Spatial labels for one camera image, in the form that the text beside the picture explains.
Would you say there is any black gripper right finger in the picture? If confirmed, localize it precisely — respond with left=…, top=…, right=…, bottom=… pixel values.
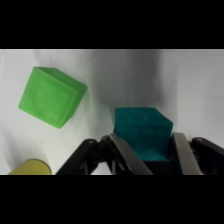
left=171, top=132, right=204, bottom=176

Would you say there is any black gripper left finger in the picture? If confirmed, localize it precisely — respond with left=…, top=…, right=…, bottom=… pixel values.
left=108, top=132, right=154, bottom=176

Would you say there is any blue cube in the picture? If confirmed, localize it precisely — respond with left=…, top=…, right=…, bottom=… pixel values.
left=114, top=106, right=174, bottom=162

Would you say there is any green cube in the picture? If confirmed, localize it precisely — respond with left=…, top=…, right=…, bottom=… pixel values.
left=17, top=66, right=89, bottom=130

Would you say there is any yellow cup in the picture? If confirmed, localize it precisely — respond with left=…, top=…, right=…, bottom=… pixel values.
left=7, top=158, right=52, bottom=176

